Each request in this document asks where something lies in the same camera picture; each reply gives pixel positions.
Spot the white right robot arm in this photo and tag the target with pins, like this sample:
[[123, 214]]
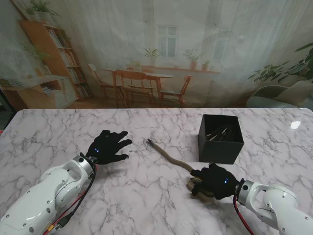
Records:
[[274, 205]]

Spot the black belt storage box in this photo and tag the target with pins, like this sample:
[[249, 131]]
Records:
[[220, 151]]

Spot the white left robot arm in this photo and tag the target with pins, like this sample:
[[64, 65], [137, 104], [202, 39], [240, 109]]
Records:
[[49, 195]]

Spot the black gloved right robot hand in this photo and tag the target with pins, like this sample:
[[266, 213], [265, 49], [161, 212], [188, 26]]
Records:
[[217, 182]]

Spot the dark brown woven belt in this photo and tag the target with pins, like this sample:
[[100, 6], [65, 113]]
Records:
[[225, 133]]

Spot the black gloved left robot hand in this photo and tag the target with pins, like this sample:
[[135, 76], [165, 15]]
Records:
[[110, 148]]

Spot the beige woven belt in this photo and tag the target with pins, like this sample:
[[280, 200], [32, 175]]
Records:
[[171, 159]]

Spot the printed room backdrop cloth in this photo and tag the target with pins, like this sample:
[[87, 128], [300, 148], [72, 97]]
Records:
[[156, 49]]

